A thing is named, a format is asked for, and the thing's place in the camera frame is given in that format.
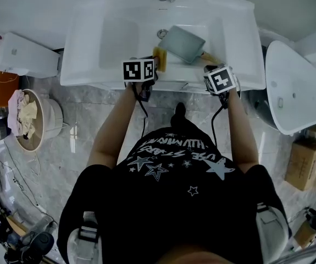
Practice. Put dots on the pale yellow cloth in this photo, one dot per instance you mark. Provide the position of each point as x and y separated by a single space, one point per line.
28 114

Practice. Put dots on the pink cloth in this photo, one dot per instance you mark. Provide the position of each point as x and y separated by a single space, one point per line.
16 111

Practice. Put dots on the person's left forearm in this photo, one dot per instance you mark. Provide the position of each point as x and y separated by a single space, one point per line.
113 131

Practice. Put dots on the beige round basket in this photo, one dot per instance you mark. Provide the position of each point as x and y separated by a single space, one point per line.
47 120

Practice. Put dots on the orange fabric item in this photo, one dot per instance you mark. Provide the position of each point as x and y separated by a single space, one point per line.
2 87

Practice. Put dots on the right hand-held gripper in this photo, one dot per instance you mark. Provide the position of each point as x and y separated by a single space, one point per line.
221 80

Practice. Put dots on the person's right forearm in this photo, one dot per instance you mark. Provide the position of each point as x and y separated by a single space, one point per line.
243 131

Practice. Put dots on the yellow sponge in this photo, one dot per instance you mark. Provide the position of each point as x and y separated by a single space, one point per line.
160 58

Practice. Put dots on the grey rectangular pan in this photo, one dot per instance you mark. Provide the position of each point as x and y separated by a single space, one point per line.
181 41

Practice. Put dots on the white freestanding basin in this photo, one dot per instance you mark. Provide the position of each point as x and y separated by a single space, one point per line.
295 87

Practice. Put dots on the chrome sink drain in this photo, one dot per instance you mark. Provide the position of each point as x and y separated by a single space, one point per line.
162 33

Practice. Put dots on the white ceramic sink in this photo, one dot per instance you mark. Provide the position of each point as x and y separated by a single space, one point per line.
91 37

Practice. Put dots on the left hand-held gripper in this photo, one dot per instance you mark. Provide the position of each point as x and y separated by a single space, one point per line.
135 70

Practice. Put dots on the black star print T-shirt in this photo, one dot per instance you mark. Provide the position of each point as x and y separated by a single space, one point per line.
174 208

